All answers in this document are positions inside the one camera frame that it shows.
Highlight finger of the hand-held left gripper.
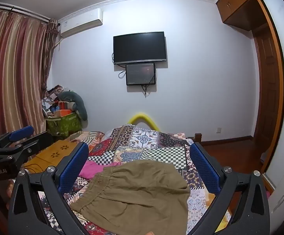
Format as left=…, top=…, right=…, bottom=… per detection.
left=12, top=131, right=54, bottom=157
left=0, top=125, right=35, bottom=145

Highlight striped brown curtain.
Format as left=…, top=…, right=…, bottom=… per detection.
left=0, top=7, right=59, bottom=140

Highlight curtain rod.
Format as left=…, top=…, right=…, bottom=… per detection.
left=0, top=1, right=52, bottom=21

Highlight grey-green pillow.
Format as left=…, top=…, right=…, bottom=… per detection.
left=56, top=91, right=88, bottom=121

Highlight pink garment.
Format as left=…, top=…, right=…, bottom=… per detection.
left=78, top=160, right=121, bottom=180

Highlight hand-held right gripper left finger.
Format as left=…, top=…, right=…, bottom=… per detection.
left=7, top=142, right=93, bottom=235

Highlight pile of clutter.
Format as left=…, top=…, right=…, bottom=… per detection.
left=41, top=85, right=77, bottom=118

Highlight olive green pants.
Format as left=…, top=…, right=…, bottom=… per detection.
left=70, top=160, right=191, bottom=235

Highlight overhead wooden cabinet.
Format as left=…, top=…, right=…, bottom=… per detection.
left=215, top=0, right=272, bottom=31

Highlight white air conditioner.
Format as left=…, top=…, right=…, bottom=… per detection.
left=58, top=8, right=103, bottom=39

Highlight black monitor cable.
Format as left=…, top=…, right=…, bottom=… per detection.
left=142, top=84, right=157, bottom=98

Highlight yellow foam tube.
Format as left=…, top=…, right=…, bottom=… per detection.
left=129, top=112, right=161, bottom=130

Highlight green storage box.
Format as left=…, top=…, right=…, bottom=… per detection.
left=45, top=114, right=82, bottom=137

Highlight patchwork patterned blanket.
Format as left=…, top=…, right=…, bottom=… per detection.
left=38, top=124, right=233, bottom=235

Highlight yellow bed sheet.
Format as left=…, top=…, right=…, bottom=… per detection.
left=204, top=186, right=233, bottom=233

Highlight brown wooden door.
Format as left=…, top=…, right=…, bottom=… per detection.
left=252, top=24, right=282, bottom=142

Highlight wooden table with flower cutouts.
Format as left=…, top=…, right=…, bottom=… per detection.
left=22, top=139, right=80, bottom=174

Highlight small black wall monitor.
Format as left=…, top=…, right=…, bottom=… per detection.
left=126, top=63, right=156, bottom=86

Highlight large black wall television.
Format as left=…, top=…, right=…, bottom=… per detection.
left=113, top=32, right=167, bottom=65

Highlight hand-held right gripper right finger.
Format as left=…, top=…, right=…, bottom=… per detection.
left=186, top=142, right=271, bottom=235

